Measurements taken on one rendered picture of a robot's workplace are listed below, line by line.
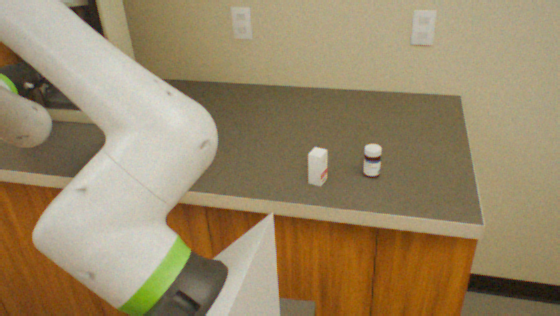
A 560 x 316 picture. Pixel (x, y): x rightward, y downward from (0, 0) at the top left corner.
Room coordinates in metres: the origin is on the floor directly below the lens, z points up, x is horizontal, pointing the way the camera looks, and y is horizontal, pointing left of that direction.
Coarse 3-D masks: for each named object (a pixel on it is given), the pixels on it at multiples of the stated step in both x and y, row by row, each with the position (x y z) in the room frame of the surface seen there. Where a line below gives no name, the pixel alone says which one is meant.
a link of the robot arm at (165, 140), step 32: (0, 0) 0.65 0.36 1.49; (32, 0) 0.66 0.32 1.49; (0, 32) 0.64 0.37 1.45; (32, 32) 0.63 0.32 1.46; (64, 32) 0.64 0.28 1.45; (96, 32) 0.67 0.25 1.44; (32, 64) 0.63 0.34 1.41; (64, 64) 0.61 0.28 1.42; (96, 64) 0.61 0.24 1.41; (128, 64) 0.63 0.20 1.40; (96, 96) 0.59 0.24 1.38; (128, 96) 0.58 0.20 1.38; (160, 96) 0.59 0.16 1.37; (128, 128) 0.56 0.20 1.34; (160, 128) 0.55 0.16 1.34; (192, 128) 0.56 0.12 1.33; (128, 160) 0.52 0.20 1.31; (160, 160) 0.53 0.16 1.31; (192, 160) 0.54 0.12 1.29; (160, 192) 0.51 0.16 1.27
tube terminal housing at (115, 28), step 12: (96, 0) 1.35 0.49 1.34; (108, 0) 1.39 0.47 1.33; (120, 0) 1.45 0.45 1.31; (108, 12) 1.38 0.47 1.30; (120, 12) 1.43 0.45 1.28; (108, 24) 1.36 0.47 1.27; (120, 24) 1.42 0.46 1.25; (108, 36) 1.35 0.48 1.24; (120, 36) 1.41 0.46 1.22; (120, 48) 1.39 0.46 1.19; (48, 108) 1.43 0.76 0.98; (60, 120) 1.42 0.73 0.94; (72, 120) 1.41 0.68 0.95; (84, 120) 1.40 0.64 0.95
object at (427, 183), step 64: (64, 128) 1.37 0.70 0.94; (256, 128) 1.29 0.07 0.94; (320, 128) 1.27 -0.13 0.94; (384, 128) 1.25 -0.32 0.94; (448, 128) 1.23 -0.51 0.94; (192, 192) 0.97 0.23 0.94; (256, 192) 0.95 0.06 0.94; (320, 192) 0.94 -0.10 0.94; (384, 192) 0.92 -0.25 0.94; (448, 192) 0.91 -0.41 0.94
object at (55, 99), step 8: (64, 0) 1.36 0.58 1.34; (72, 0) 1.36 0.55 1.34; (80, 0) 1.35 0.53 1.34; (88, 0) 1.34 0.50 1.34; (72, 8) 1.36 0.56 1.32; (80, 8) 1.35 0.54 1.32; (88, 8) 1.34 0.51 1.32; (96, 8) 1.34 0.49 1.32; (80, 16) 1.35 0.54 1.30; (88, 16) 1.35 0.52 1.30; (96, 16) 1.34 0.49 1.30; (88, 24) 1.35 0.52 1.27; (96, 24) 1.34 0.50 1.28; (56, 88) 1.40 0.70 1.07; (48, 96) 1.41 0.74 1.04; (56, 96) 1.40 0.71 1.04; (64, 96) 1.39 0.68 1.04; (48, 104) 1.41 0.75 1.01; (56, 104) 1.41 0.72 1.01; (64, 104) 1.40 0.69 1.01; (72, 104) 1.39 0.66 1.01
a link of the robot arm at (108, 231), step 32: (96, 160) 0.54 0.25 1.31; (64, 192) 0.50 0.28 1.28; (96, 192) 0.49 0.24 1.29; (128, 192) 0.50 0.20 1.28; (64, 224) 0.46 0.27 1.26; (96, 224) 0.47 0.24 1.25; (128, 224) 0.48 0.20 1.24; (160, 224) 0.51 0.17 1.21; (64, 256) 0.45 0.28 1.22; (96, 256) 0.45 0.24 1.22; (128, 256) 0.45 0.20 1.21; (160, 256) 0.47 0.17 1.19; (96, 288) 0.44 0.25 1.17; (128, 288) 0.43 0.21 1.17; (160, 288) 0.44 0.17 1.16
